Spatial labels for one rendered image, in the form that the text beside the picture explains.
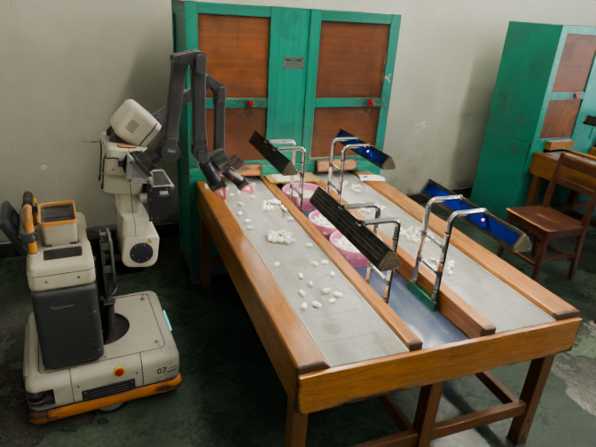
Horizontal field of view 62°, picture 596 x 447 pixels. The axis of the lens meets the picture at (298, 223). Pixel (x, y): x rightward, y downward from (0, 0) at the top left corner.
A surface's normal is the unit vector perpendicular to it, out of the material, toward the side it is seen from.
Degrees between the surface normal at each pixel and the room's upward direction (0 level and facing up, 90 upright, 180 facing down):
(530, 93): 90
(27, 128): 90
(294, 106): 90
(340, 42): 90
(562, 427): 0
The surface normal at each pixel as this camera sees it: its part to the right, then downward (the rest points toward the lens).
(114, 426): 0.07, -0.91
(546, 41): -0.90, 0.12
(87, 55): 0.43, 0.40
